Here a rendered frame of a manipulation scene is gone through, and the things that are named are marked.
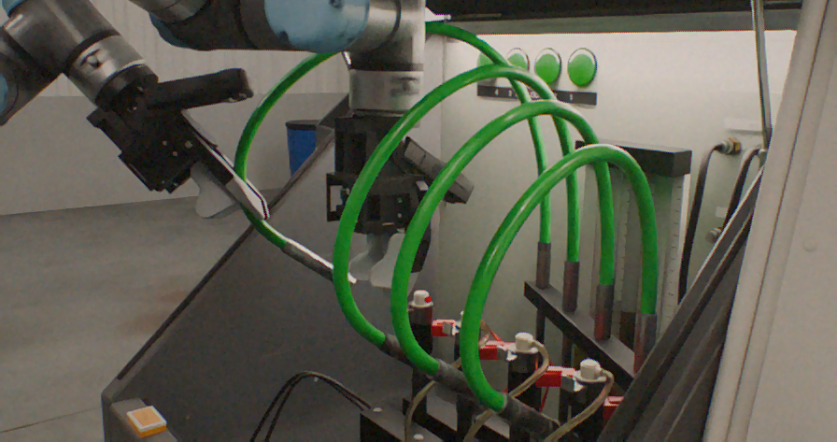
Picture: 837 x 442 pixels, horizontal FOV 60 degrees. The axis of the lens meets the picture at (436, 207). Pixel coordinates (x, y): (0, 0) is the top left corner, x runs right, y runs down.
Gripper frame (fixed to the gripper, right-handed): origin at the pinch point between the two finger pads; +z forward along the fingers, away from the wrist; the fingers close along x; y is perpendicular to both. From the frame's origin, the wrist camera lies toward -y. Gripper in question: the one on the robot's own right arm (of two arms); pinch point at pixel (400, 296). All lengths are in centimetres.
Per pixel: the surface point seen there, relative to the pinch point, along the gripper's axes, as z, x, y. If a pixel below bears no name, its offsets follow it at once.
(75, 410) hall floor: 113, -233, -15
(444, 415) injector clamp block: 15.0, 1.7, -5.4
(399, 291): -7.3, 16.6, 12.4
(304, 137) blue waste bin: 47, -541, -288
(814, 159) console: -19.2, 38.8, -7.3
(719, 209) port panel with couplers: -9.7, 19.3, -30.4
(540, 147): -15.3, 0.1, -21.1
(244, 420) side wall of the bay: 26.2, -31.1, 4.7
